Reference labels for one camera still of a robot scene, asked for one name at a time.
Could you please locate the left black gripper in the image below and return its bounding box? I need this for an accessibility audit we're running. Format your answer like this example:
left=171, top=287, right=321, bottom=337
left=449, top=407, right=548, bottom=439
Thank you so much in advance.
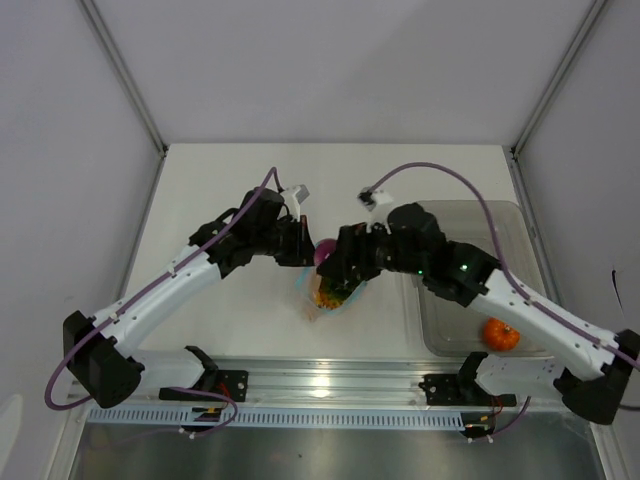
left=253, top=215, right=323, bottom=268

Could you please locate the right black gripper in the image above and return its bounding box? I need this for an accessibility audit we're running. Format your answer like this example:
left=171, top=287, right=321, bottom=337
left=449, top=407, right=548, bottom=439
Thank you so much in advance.
left=319, top=217, right=428, bottom=285

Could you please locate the purple toy onion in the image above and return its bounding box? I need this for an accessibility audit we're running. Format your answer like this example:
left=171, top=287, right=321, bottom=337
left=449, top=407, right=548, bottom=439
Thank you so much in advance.
left=313, top=238, right=337, bottom=266

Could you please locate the toy pineapple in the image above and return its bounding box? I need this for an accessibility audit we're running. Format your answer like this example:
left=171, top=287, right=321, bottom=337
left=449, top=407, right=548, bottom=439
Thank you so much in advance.
left=321, top=278, right=357, bottom=310

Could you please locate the clear zip top bag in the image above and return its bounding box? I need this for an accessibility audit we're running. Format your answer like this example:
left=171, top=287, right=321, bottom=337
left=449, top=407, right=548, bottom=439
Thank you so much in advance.
left=294, top=238, right=367, bottom=322

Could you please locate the orange toy pumpkin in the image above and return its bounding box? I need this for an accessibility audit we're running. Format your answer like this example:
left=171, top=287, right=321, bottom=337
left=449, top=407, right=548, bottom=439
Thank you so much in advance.
left=482, top=317, right=520, bottom=351

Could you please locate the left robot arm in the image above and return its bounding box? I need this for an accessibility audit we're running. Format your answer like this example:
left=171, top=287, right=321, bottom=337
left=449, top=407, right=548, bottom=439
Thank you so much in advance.
left=63, top=185, right=314, bottom=408

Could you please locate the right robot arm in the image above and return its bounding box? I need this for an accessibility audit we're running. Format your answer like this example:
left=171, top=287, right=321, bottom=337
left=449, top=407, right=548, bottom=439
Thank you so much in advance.
left=317, top=203, right=639, bottom=425

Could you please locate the clear plastic food container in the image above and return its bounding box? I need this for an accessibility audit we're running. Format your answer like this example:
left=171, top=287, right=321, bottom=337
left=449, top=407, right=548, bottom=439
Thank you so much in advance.
left=407, top=200, right=556, bottom=359

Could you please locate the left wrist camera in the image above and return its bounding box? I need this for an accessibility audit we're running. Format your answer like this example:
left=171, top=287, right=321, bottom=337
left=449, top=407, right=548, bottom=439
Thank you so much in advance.
left=280, top=184, right=310, bottom=219

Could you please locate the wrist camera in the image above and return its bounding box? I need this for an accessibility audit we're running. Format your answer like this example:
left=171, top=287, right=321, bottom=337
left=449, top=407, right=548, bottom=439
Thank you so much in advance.
left=357, top=188, right=394, bottom=212
left=280, top=184, right=310, bottom=219

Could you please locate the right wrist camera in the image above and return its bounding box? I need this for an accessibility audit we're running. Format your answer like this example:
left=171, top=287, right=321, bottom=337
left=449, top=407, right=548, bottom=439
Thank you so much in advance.
left=357, top=188, right=394, bottom=212

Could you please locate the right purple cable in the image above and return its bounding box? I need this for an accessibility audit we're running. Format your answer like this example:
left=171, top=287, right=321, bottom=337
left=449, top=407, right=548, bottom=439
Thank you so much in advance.
left=372, top=161, right=640, bottom=446

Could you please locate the purple cable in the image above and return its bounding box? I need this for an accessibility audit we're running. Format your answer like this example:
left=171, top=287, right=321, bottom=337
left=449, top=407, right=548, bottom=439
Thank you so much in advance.
left=372, top=161, right=640, bottom=446
left=43, top=167, right=289, bottom=441

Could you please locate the aluminium rail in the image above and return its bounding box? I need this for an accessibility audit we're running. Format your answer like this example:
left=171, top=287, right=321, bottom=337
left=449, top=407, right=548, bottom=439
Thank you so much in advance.
left=67, top=355, right=611, bottom=411

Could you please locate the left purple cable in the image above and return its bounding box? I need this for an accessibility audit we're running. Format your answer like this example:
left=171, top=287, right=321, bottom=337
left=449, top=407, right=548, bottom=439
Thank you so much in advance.
left=43, top=167, right=289, bottom=441

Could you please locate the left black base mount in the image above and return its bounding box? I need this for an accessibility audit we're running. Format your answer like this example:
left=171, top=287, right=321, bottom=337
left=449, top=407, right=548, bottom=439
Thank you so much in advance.
left=159, top=370, right=249, bottom=403

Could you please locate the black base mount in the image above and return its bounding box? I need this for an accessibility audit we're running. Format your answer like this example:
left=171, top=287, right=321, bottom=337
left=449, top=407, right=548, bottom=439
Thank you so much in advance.
left=159, top=370, right=249, bottom=403
left=418, top=373, right=517, bottom=407

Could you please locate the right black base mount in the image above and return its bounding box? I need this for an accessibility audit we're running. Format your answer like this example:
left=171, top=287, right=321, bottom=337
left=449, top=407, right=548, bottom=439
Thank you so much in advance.
left=418, top=373, right=517, bottom=407

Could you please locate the slotted cable duct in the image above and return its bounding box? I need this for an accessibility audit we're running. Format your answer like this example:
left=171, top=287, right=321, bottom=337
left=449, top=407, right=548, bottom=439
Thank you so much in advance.
left=87, top=405, right=465, bottom=431

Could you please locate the left frame post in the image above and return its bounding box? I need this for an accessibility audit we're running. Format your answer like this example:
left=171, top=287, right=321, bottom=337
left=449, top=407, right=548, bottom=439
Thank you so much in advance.
left=76, top=0, right=168, bottom=157

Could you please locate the frame post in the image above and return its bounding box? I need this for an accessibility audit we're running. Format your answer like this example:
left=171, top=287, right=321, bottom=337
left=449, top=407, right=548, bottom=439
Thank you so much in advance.
left=76, top=0, right=168, bottom=157
left=510, top=0, right=613, bottom=160

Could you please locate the right frame post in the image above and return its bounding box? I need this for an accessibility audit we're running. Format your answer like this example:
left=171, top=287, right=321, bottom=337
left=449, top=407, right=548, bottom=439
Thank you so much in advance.
left=510, top=0, right=613, bottom=160

